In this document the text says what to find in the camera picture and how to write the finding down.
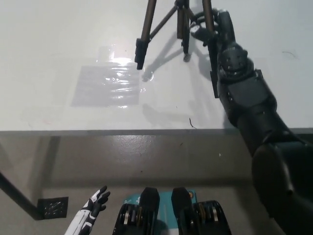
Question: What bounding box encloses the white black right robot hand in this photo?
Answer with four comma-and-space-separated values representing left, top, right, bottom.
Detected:
189, 8, 237, 48

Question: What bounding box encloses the bronze and black camera tripod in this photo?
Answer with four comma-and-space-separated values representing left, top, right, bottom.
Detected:
134, 0, 221, 73

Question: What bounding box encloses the black metal table leg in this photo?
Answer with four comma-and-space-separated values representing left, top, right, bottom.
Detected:
0, 170, 44, 221

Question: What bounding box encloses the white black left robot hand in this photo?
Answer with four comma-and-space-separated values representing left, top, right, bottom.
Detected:
84, 185, 111, 221

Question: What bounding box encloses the clear tape patch on table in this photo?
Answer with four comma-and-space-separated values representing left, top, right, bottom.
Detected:
70, 46, 154, 109

